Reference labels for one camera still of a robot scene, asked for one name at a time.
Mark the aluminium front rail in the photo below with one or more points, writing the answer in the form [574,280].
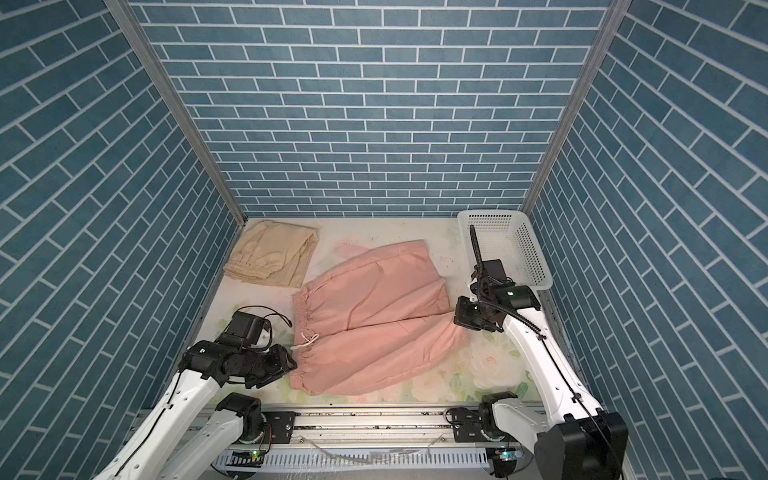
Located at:
[375,438]

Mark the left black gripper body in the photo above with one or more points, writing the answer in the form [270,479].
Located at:
[262,366]

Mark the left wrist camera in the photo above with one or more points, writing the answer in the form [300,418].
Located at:
[247,331]

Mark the white plastic basket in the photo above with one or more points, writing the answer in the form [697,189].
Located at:
[507,235]

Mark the right aluminium corner post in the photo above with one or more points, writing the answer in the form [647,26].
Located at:
[596,55]

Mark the left aluminium corner post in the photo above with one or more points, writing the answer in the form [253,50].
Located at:
[129,25]

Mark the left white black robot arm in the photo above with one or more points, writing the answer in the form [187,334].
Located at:
[154,451]

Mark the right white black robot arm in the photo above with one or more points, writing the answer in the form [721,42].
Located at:
[575,437]

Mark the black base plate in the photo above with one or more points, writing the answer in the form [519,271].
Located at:
[276,427]
[469,426]

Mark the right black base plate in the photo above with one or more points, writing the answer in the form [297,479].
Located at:
[469,426]

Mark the beige shorts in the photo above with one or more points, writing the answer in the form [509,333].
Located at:
[272,254]

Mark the pink shorts white drawstring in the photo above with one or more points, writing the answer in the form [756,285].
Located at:
[307,342]

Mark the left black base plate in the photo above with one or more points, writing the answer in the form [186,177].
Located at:
[276,427]

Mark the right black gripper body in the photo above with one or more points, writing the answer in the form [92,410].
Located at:
[473,313]

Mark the aluminium corner post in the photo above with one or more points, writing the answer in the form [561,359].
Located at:
[129,25]
[596,55]

